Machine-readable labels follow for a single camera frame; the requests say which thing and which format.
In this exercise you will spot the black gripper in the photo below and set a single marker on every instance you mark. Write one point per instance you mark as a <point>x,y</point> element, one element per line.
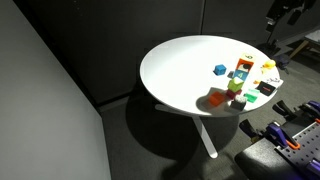
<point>290,6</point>

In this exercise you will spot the yellow-green small block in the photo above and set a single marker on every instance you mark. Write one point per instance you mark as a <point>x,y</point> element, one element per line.
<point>235,85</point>

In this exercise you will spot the blue small block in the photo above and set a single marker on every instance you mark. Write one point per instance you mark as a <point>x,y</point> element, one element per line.
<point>220,69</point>

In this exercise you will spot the green small block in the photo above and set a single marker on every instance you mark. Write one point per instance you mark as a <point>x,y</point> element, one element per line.
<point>252,95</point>

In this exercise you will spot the grey small block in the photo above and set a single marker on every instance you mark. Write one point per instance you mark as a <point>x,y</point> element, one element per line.
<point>238,103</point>

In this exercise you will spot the orange small block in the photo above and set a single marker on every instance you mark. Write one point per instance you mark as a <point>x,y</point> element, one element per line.
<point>216,98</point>

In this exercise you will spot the dark stand base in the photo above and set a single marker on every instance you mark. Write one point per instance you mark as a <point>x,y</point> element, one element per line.
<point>271,49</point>

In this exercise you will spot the wooden leg desk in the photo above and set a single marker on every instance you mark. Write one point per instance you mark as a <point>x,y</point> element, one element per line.
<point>305,43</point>

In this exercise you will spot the yellow lemon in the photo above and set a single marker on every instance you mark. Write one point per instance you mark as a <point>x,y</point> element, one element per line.
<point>268,63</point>

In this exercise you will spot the orange soft cube number six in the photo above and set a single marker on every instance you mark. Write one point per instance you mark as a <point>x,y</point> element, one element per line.
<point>246,63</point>

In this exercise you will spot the soft cube blue number four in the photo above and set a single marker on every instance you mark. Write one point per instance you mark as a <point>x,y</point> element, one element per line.
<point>241,75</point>

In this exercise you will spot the white cube black scribble print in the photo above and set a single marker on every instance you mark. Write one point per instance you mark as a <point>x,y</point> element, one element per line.
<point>266,88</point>

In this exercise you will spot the black clamp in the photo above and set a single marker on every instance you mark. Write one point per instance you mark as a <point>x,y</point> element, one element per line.
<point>282,108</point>

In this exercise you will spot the purple clamp orange trigger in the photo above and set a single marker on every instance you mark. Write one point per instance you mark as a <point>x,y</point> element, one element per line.
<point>282,135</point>

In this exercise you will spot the perforated metal breadboard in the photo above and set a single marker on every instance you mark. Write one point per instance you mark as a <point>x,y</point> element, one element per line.
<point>305,143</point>

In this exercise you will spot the white table leg base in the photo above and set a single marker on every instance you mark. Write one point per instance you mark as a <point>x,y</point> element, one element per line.
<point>205,136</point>

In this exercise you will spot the black platform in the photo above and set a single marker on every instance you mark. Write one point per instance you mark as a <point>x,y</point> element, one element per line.
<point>260,161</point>

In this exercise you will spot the small purple clamp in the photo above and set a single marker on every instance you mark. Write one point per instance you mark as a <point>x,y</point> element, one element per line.
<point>314,166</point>

